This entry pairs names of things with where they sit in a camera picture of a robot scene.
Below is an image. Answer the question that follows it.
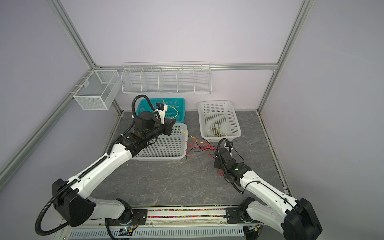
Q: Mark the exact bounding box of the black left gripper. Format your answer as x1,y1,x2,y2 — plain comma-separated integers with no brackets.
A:
144,117,175,142

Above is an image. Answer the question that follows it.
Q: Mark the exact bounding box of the black cable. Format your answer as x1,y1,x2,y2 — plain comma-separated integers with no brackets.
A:
185,137,220,160

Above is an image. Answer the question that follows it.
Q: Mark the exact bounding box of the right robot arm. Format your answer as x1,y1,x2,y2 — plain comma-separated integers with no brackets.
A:
214,138,323,240

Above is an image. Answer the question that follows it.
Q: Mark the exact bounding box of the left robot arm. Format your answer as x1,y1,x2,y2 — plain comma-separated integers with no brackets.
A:
35,95,176,236

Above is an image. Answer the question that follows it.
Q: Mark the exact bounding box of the white plastic basket near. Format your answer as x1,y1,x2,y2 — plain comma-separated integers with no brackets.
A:
133,124,188,162

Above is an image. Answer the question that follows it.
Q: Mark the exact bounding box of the white plastic basket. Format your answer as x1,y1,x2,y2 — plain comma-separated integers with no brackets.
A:
133,124,188,162
198,101,242,142

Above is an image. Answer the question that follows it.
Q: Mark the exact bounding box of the teal plastic basket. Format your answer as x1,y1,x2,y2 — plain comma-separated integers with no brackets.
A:
136,98,186,123

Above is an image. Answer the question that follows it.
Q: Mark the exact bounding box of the white plastic basket far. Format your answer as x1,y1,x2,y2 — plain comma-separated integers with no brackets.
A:
198,101,242,142

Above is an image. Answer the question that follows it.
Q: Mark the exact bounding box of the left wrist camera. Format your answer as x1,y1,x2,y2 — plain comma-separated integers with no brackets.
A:
155,103,168,125

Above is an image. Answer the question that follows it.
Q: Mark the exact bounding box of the white wire wall shelf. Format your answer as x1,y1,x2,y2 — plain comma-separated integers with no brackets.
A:
121,62,212,94

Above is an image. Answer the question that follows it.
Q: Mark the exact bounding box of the white mesh wall box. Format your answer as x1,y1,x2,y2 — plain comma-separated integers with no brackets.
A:
74,70,121,111

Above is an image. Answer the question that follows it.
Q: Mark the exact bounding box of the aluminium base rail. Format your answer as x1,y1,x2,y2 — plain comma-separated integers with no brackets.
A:
52,205,319,240

